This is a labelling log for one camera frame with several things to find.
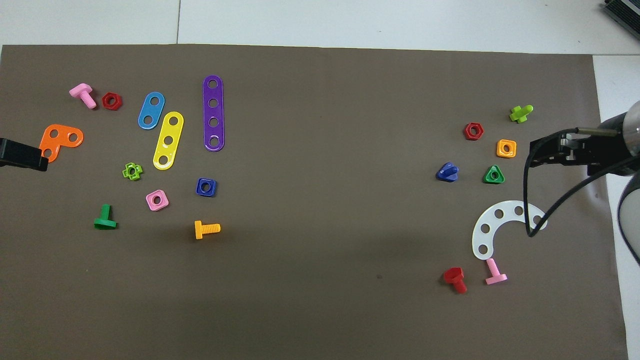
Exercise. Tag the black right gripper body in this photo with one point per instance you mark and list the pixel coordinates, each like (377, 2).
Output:
(595, 147)

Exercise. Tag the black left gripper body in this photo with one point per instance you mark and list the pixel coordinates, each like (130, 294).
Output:
(17, 152)

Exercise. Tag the blue plastic screw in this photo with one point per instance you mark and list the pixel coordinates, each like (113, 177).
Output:
(445, 173)

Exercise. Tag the blue square nut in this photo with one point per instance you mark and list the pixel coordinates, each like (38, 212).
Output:
(199, 192)

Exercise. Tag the lime green plastic screw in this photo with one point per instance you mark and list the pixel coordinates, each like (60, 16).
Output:
(520, 114)

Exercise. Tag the orange square nut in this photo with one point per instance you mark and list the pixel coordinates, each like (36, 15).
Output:
(500, 154)

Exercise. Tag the green triangle nut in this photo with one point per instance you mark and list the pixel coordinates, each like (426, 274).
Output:
(487, 179)

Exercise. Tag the red hex nut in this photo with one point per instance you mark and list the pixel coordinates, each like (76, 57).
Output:
(467, 131)
(106, 101)

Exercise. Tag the pink plastic screw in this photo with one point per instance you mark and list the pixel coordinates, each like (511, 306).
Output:
(495, 277)
(80, 91)

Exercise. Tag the lime green cross nut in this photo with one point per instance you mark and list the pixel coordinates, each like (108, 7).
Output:
(138, 172)

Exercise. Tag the pink square nut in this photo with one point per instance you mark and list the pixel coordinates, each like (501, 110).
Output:
(150, 205)

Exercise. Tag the red plastic screw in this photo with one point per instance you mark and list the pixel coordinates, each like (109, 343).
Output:
(454, 275)

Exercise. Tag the orange plastic screw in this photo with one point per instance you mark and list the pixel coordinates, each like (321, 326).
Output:
(198, 230)

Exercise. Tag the orange angled three-hole plate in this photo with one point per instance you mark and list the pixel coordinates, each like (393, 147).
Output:
(61, 144)

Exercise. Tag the white curved five-hole plate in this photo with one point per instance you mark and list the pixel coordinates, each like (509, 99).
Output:
(491, 221)

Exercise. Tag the blue two-hole plate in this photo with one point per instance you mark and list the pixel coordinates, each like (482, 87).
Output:
(151, 110)

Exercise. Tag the yellow three-hole plate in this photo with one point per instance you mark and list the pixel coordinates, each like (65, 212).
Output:
(171, 131)

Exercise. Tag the grey ribbed device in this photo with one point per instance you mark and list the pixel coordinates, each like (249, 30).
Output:
(625, 11)

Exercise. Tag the purple four-hole plate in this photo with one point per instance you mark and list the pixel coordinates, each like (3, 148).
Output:
(213, 112)

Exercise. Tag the brown table mat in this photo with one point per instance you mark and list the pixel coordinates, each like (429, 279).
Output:
(320, 250)

